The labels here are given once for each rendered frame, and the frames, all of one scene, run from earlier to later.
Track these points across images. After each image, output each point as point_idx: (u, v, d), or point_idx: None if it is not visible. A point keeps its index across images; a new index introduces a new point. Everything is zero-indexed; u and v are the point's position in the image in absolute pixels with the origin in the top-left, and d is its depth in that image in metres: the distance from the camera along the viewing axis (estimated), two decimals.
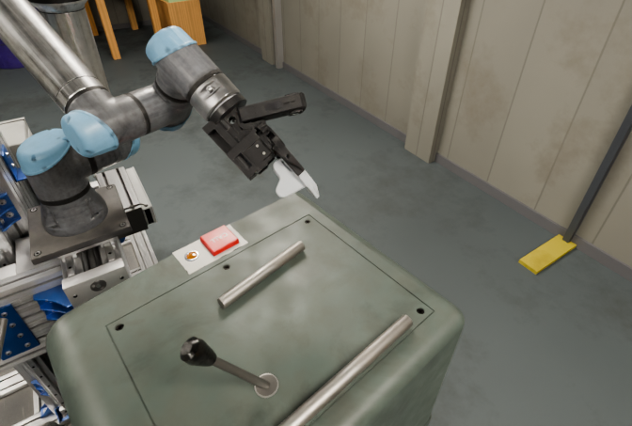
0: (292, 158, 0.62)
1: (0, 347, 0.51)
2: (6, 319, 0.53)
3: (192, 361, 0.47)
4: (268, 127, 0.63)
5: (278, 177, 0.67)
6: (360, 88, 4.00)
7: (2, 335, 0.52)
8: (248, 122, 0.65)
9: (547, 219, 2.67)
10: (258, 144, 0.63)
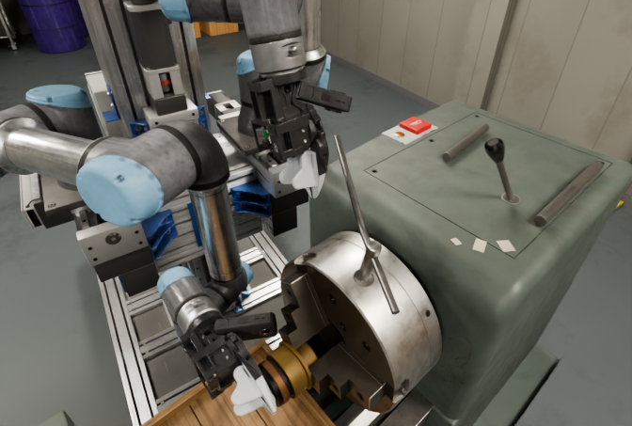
0: (326, 159, 0.61)
1: (344, 151, 0.71)
2: (339, 135, 0.73)
3: (499, 149, 0.67)
4: (319, 118, 0.59)
5: (288, 162, 0.63)
6: (402, 68, 4.20)
7: (342, 145, 0.72)
8: (294, 98, 0.59)
9: None
10: (304, 129, 0.58)
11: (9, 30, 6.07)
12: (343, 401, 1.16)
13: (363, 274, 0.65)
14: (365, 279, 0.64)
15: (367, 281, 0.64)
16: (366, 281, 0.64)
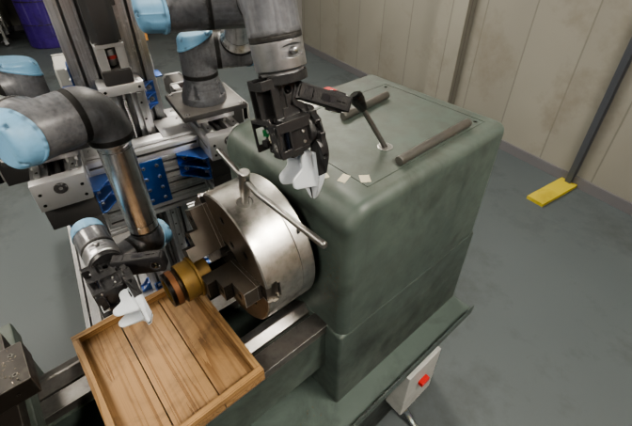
0: (326, 159, 0.61)
1: (307, 233, 0.62)
2: (322, 245, 0.60)
3: (358, 100, 0.82)
4: (319, 118, 0.59)
5: (288, 162, 0.63)
6: (378, 61, 4.35)
7: (312, 238, 0.61)
8: (294, 98, 0.59)
9: (552, 165, 3.02)
10: (304, 129, 0.58)
11: (3, 26, 6.23)
12: None
13: (244, 205, 0.80)
14: (243, 197, 0.80)
15: (241, 200, 0.80)
16: None
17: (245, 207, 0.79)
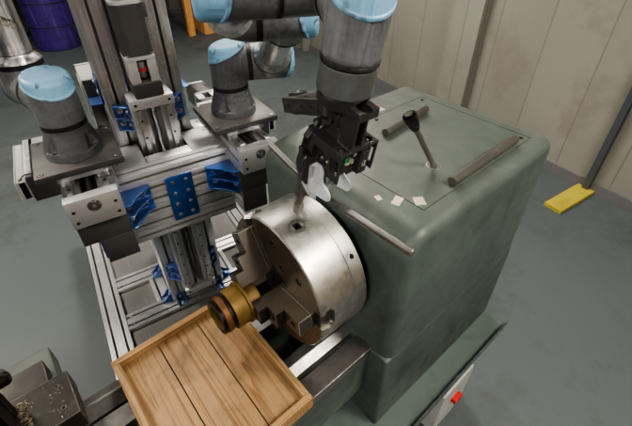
0: None
1: (388, 239, 0.55)
2: (409, 253, 0.53)
3: (413, 119, 0.79)
4: None
5: (323, 179, 0.60)
6: (388, 65, 4.32)
7: (397, 244, 0.54)
8: None
9: (568, 170, 2.99)
10: None
11: None
12: None
13: (300, 205, 0.72)
14: (297, 197, 0.73)
15: (292, 225, 0.77)
16: (293, 224, 0.78)
17: (298, 231, 0.76)
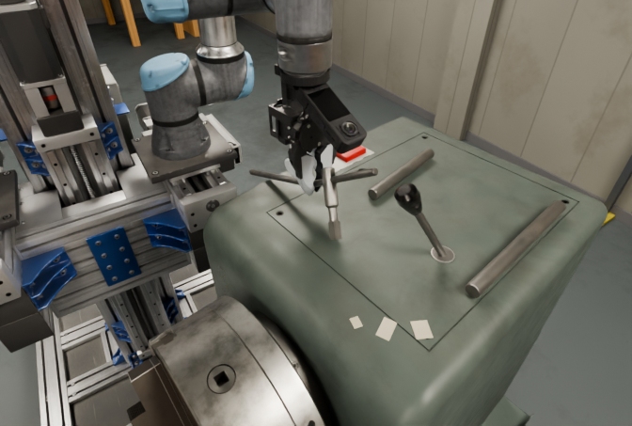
0: (294, 166, 0.60)
1: (263, 172, 0.79)
2: (254, 170, 0.81)
3: (412, 200, 0.49)
4: (301, 130, 0.57)
5: None
6: (387, 71, 4.02)
7: (260, 171, 0.80)
8: None
9: (585, 191, 2.69)
10: (290, 127, 0.59)
11: None
12: None
13: (332, 221, 0.63)
14: (336, 217, 0.62)
15: (215, 375, 0.47)
16: (216, 374, 0.48)
17: (223, 391, 0.46)
